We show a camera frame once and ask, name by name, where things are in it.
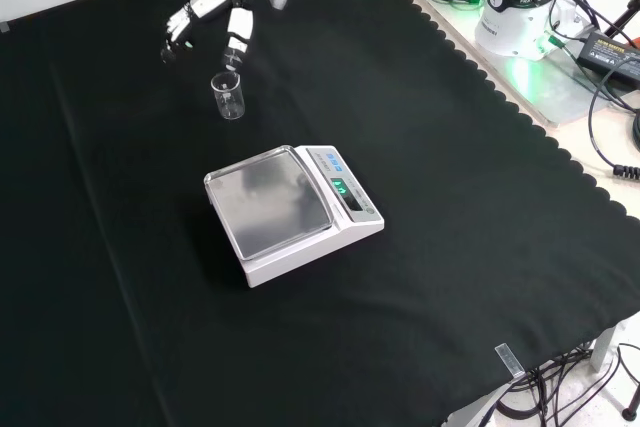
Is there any small clear glass beaker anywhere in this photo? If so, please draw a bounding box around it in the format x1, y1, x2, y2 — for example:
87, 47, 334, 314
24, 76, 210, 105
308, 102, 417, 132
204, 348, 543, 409
210, 71, 246, 121

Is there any white electronic balance steel pan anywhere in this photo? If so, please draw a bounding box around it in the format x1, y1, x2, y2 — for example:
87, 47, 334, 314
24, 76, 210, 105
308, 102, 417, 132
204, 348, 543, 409
203, 143, 386, 289

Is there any black table cloth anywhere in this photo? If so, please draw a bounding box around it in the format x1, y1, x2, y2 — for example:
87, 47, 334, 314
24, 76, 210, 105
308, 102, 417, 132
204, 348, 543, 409
0, 0, 640, 427

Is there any black power adapter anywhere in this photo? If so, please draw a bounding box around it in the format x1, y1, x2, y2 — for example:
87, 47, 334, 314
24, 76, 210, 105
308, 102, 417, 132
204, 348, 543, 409
577, 30, 640, 81

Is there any black tripod leg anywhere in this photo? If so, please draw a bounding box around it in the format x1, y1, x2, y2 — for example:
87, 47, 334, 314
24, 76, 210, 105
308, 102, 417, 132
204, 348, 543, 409
597, 0, 640, 41

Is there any clear tape strip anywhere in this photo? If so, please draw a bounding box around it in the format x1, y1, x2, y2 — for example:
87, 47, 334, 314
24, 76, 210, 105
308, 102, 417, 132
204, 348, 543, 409
493, 342, 526, 381

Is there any grey metal table leg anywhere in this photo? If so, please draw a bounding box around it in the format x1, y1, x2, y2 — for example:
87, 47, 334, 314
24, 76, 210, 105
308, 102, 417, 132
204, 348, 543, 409
589, 325, 619, 373

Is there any grey metal base plate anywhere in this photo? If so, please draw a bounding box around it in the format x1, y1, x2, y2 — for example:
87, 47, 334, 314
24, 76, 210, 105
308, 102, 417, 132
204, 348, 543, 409
502, 6, 640, 128

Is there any black coiled cable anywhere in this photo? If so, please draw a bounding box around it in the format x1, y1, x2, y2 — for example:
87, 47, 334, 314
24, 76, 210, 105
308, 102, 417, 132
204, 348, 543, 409
587, 66, 640, 179

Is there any black cable tangle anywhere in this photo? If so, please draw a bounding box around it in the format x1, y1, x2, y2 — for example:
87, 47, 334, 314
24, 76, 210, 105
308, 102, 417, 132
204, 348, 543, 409
498, 341, 640, 421

